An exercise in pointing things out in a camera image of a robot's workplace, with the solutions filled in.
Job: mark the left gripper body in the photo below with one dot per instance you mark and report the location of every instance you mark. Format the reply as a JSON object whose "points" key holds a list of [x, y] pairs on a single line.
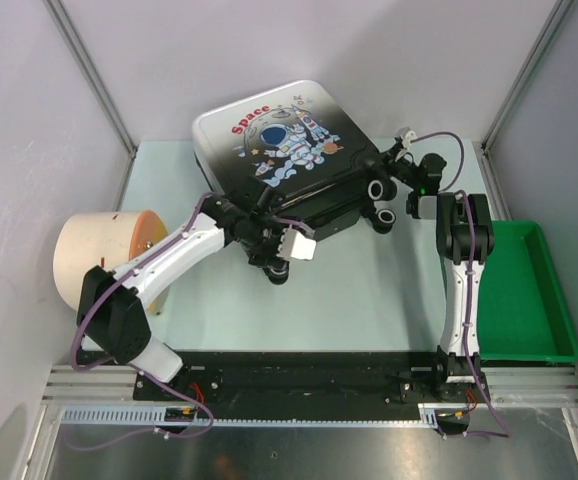
{"points": [[263, 239]]}

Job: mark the green plastic tray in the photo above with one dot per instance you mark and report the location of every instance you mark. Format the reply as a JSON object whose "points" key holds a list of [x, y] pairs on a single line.
{"points": [[522, 312]]}

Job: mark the white black space suitcase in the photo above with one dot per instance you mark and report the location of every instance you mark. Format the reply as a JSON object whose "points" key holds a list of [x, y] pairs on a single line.
{"points": [[294, 150]]}

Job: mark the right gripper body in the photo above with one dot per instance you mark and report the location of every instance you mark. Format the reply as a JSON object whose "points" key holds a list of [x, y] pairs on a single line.
{"points": [[402, 169]]}

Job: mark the beige drum with orange lid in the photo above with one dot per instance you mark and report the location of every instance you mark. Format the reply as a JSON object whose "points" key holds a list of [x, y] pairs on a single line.
{"points": [[106, 239]]}

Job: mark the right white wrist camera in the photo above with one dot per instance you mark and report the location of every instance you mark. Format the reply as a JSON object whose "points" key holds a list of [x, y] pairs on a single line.
{"points": [[406, 137]]}

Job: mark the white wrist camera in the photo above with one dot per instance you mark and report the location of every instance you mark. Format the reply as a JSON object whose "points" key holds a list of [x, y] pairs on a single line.
{"points": [[294, 245], [406, 137]]}

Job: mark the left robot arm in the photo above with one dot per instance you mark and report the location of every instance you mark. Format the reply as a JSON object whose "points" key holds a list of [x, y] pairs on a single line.
{"points": [[113, 303]]}

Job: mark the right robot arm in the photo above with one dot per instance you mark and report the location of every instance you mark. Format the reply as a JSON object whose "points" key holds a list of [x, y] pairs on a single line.
{"points": [[465, 239]]}

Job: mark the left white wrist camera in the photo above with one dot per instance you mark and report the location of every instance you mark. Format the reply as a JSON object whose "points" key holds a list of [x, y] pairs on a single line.
{"points": [[294, 245]]}

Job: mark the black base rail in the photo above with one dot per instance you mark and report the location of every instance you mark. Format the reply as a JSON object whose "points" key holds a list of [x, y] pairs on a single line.
{"points": [[311, 389]]}

